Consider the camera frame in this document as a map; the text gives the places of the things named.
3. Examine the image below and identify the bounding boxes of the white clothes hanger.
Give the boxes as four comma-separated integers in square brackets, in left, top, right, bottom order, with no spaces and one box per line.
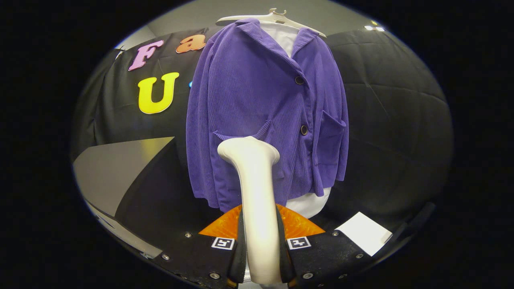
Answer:
[216,8,326,38]

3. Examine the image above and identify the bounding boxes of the purple corduroy jacket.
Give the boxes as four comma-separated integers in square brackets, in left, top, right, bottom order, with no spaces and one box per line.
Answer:
[186,18,349,213]

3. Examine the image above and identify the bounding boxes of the white paper sheet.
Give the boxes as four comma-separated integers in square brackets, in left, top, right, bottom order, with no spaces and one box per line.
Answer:
[335,212,393,256]

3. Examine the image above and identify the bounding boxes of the white shirt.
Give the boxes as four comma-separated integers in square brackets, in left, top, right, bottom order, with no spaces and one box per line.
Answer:
[259,21,332,219]

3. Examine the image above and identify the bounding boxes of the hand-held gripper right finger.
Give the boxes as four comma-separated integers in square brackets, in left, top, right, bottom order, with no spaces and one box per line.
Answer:
[275,204,377,288]

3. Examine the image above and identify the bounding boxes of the grey cabinet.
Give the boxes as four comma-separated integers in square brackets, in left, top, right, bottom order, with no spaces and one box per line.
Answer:
[72,136,225,259]

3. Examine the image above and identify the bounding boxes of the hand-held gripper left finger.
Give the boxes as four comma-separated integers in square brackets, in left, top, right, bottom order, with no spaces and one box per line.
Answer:
[155,204,247,288]

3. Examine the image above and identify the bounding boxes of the white garment steamer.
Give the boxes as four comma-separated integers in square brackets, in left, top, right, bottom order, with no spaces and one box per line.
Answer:
[217,136,296,286]

